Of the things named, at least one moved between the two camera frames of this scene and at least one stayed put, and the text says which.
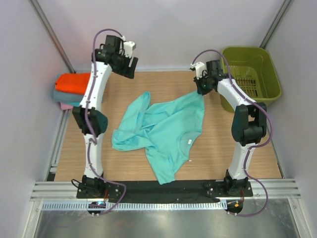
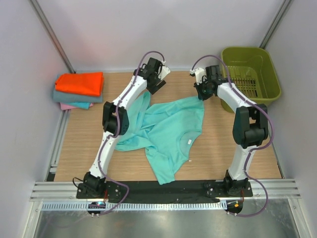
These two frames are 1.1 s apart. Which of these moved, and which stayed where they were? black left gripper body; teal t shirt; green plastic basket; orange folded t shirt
Moved: black left gripper body
Stayed: teal t shirt; orange folded t shirt; green plastic basket
